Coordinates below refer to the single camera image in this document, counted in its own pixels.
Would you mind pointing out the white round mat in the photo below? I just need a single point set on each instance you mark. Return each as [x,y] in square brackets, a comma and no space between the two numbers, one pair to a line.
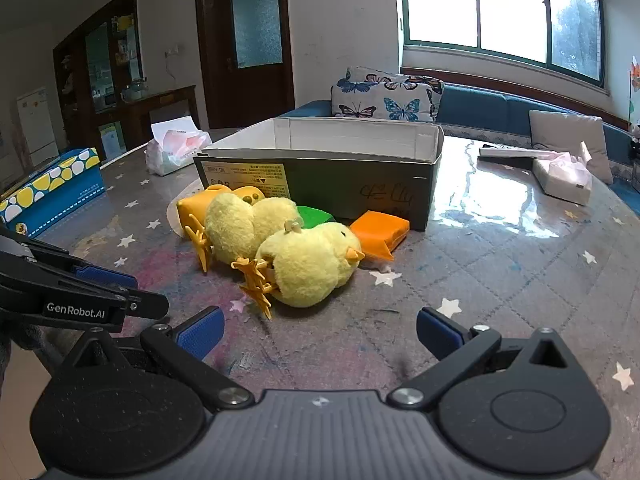
[171,212]

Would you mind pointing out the beige pillow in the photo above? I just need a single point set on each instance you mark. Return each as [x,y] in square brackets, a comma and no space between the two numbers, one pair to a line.
[570,140]

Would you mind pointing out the black remote control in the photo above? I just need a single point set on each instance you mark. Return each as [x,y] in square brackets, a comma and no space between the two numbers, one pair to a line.
[502,161]

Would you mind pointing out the blue sofa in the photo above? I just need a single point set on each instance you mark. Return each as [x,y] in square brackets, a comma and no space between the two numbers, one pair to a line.
[480,105]

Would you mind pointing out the orange plastic block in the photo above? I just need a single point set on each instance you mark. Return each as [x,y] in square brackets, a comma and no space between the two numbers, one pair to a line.
[377,232]

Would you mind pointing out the window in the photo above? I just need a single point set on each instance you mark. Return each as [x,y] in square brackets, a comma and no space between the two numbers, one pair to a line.
[500,5]

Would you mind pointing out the white refrigerator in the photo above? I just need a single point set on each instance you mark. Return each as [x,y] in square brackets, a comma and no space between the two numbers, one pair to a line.
[37,125]

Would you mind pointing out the green packet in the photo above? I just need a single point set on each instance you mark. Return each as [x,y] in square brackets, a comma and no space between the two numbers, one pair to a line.
[314,216]

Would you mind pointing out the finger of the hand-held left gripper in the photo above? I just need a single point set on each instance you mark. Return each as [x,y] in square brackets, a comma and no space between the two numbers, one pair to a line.
[107,276]
[145,306]

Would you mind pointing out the dark wooden door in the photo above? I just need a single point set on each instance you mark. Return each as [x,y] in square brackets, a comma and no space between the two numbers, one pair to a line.
[250,35]

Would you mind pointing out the dark wooden sideboard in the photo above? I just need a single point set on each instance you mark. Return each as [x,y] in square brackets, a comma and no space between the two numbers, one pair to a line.
[165,110]

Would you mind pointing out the pink tissue pack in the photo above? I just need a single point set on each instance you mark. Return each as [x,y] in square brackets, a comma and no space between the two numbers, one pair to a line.
[562,177]

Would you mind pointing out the butterfly print pillow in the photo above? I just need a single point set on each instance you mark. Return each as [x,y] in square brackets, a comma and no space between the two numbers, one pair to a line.
[400,76]
[380,102]

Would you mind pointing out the yellow chick plush toy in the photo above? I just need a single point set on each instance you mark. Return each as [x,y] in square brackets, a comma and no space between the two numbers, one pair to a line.
[235,225]
[310,270]

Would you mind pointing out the grey star tablecloth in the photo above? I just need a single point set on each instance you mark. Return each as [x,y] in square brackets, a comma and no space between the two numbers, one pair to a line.
[500,270]

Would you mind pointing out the white tissue pack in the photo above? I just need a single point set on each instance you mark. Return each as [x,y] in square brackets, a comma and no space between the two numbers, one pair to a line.
[175,152]

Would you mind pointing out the white remote control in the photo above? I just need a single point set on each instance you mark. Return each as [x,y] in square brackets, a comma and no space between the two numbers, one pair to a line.
[510,150]

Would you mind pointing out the blue dotted box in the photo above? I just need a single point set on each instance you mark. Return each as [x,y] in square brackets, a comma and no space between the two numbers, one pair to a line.
[55,195]

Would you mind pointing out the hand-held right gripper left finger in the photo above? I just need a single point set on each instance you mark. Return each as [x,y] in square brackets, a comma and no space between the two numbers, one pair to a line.
[200,334]

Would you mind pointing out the dark wooden glass cabinet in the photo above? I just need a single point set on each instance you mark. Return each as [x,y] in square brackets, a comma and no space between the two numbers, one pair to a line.
[100,55]

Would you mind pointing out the colourful paper flag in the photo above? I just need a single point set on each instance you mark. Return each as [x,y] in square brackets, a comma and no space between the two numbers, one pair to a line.
[635,75]

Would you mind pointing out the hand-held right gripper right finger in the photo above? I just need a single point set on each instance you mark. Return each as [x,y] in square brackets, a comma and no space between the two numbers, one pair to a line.
[440,332]

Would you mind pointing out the cardboard box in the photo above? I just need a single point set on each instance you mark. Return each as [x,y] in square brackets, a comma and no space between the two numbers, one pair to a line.
[325,185]

